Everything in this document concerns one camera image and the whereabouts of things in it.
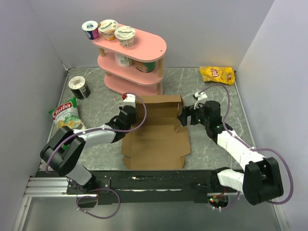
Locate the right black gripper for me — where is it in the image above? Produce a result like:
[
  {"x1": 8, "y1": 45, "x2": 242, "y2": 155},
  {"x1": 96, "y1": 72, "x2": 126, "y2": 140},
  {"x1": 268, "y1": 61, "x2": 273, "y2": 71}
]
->
[{"x1": 178, "y1": 102, "x2": 210, "y2": 127}]

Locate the brown cardboard box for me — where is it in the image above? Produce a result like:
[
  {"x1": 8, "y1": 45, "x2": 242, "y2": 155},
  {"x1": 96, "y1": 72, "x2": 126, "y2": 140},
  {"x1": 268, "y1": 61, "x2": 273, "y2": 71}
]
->
[{"x1": 121, "y1": 95, "x2": 191, "y2": 170}]

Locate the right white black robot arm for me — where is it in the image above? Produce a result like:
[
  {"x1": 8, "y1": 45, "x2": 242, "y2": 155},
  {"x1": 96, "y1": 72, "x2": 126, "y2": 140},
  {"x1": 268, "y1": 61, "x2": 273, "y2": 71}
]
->
[{"x1": 178, "y1": 101, "x2": 284, "y2": 205}]

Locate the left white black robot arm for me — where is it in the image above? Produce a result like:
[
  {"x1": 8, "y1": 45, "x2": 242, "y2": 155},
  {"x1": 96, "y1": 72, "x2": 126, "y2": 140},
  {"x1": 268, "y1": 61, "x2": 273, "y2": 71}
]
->
[{"x1": 40, "y1": 105, "x2": 137, "y2": 193}]

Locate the pink three-tier shelf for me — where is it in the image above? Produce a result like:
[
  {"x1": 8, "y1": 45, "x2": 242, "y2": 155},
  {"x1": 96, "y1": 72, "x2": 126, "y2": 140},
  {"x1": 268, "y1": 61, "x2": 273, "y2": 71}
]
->
[{"x1": 92, "y1": 29, "x2": 167, "y2": 96}]

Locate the green can on middle shelf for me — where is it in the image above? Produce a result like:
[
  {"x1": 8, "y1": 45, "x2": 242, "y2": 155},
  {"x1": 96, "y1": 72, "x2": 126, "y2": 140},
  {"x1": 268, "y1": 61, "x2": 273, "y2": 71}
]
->
[{"x1": 134, "y1": 61, "x2": 157, "y2": 73}]

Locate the yellow Lays chips bag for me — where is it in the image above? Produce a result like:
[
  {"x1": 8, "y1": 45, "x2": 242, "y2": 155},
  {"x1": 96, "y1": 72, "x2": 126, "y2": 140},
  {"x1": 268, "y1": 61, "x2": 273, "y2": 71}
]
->
[{"x1": 199, "y1": 66, "x2": 235, "y2": 85}]

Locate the white cup on middle shelf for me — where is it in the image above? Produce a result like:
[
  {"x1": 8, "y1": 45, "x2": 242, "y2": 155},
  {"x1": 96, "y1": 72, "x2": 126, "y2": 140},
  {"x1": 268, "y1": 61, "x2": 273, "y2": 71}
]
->
[{"x1": 115, "y1": 53, "x2": 134, "y2": 67}]

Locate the black can with white lid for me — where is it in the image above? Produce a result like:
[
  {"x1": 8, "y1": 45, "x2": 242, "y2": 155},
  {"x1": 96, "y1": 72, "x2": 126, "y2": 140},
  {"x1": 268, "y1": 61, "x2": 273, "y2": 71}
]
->
[{"x1": 68, "y1": 76, "x2": 90, "y2": 100}]

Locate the green Chuba chips bag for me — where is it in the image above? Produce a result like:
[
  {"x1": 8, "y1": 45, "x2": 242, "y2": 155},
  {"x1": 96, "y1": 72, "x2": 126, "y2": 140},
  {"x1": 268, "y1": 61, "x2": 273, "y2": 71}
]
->
[{"x1": 49, "y1": 97, "x2": 86, "y2": 130}]

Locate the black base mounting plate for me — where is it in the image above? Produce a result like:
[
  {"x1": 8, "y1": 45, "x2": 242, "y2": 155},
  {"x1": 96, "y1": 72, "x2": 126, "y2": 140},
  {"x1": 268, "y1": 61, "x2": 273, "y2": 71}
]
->
[{"x1": 67, "y1": 170, "x2": 236, "y2": 205}]

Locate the white Chobani yogurt cup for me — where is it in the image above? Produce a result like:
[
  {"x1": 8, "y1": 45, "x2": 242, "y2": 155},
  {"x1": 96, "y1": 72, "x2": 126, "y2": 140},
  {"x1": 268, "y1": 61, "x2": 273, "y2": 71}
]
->
[{"x1": 115, "y1": 26, "x2": 136, "y2": 48}]

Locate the orange Chobani yogurt cup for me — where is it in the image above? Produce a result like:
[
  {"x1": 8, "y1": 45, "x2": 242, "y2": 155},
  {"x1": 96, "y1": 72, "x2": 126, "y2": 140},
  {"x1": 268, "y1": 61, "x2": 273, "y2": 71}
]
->
[{"x1": 98, "y1": 19, "x2": 118, "y2": 41}]

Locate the blue white yogurt cup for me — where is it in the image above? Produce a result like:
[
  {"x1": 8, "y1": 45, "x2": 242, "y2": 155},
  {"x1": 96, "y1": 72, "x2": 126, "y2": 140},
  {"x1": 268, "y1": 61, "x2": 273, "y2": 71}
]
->
[{"x1": 82, "y1": 20, "x2": 99, "y2": 40}]

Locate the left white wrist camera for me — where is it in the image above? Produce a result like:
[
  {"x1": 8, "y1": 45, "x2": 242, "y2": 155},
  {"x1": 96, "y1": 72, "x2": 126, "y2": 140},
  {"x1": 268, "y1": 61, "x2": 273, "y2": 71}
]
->
[{"x1": 121, "y1": 92, "x2": 136, "y2": 107}]

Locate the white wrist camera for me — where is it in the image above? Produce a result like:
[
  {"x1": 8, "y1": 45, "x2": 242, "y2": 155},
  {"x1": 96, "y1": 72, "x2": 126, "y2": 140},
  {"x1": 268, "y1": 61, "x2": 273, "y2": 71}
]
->
[
  {"x1": 193, "y1": 92, "x2": 207, "y2": 109},
  {"x1": 121, "y1": 92, "x2": 136, "y2": 107}
]

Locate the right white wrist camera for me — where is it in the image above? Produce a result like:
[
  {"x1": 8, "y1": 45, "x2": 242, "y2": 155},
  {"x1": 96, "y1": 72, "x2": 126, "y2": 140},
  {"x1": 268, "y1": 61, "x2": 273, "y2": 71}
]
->
[{"x1": 193, "y1": 92, "x2": 207, "y2": 109}]

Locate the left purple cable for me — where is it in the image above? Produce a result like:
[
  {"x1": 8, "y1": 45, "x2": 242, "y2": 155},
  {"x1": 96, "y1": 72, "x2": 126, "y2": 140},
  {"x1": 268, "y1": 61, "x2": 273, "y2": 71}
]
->
[{"x1": 45, "y1": 92, "x2": 147, "y2": 174}]

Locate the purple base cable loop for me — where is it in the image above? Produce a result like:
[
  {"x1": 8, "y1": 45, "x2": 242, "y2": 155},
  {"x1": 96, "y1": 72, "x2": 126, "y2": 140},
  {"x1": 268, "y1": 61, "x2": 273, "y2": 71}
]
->
[{"x1": 76, "y1": 187, "x2": 121, "y2": 219}]

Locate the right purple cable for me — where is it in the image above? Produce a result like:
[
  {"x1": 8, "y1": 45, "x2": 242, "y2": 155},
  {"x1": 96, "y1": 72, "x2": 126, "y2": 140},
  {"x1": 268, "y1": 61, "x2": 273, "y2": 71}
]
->
[{"x1": 199, "y1": 83, "x2": 294, "y2": 205}]

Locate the aluminium frame rail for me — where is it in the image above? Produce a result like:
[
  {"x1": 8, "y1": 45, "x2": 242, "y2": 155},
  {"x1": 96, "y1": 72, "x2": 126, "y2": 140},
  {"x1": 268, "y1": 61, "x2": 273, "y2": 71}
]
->
[{"x1": 13, "y1": 177, "x2": 80, "y2": 231}]

